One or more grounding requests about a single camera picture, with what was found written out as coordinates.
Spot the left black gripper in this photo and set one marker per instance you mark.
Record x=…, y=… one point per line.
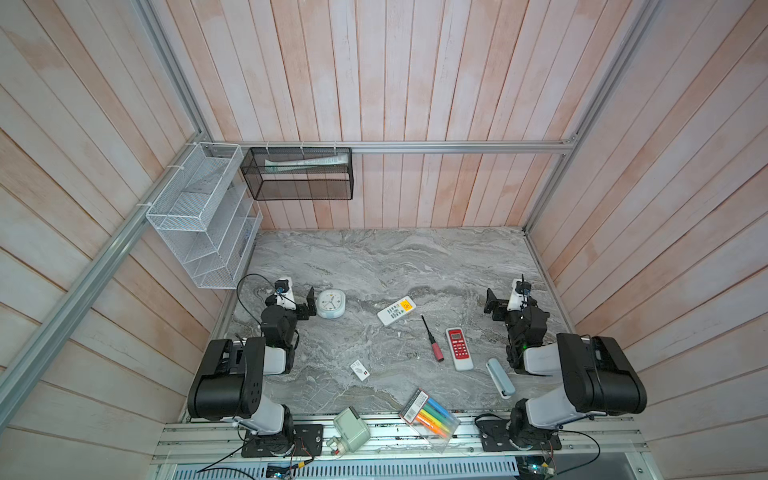
x=302, y=306

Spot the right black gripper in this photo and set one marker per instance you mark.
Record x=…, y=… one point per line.
x=501, y=305

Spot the red handled screwdriver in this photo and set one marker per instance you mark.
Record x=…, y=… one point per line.
x=433, y=342

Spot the white remote with yellow sticker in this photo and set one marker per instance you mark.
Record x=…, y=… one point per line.
x=396, y=311

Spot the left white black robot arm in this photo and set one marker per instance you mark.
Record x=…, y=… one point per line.
x=229, y=382

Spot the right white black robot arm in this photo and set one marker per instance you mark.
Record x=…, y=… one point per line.
x=596, y=376

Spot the red white remote control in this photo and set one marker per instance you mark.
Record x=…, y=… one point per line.
x=459, y=349

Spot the white round alarm clock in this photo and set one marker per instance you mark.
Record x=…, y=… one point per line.
x=331, y=304

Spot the small white card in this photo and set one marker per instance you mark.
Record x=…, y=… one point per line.
x=360, y=370

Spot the clear box of markers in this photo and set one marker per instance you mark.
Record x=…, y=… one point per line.
x=430, y=420

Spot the pale green square device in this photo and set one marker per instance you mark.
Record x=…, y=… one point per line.
x=352, y=432

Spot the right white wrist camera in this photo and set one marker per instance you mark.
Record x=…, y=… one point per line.
x=520, y=295

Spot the black wire mesh basket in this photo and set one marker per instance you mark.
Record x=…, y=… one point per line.
x=299, y=173

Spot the white wire mesh shelf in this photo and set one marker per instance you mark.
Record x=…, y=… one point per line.
x=207, y=217

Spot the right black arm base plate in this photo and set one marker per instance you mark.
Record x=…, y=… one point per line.
x=502, y=435

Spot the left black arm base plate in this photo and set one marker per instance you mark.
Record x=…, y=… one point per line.
x=299, y=440

